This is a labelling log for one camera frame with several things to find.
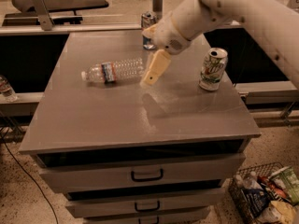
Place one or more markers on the drawer black handle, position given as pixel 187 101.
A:
pixel 147 176
pixel 149 220
pixel 147 207

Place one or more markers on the wire basket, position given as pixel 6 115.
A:
pixel 242 204

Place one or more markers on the blue snack bag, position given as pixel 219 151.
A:
pixel 257 199

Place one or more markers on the green carton in basket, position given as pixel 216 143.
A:
pixel 287 180

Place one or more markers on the metal bracket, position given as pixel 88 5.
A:
pixel 157 8
pixel 44 18

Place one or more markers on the middle drawer black handle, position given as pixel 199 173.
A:
pixel 147 207

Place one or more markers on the yellow bag in basket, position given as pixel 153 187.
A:
pixel 278 213

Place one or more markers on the crushed blue soda can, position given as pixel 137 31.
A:
pixel 147 19

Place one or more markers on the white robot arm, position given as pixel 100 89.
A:
pixel 273 26

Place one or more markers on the grey drawer cabinet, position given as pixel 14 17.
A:
pixel 87 139

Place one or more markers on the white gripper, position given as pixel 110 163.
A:
pixel 165 34

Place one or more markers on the middle metal bracket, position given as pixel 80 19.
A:
pixel 157 8

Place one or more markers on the left metal bracket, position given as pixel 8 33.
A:
pixel 44 18

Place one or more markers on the clear plastic water bottle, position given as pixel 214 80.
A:
pixel 110 72

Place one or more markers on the bottom drawer black handle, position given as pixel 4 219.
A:
pixel 149 220

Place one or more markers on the small bottle in basket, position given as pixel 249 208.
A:
pixel 250 181

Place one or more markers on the top drawer black handle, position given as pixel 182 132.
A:
pixel 147 176

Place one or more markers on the green white soda can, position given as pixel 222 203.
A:
pixel 213 68

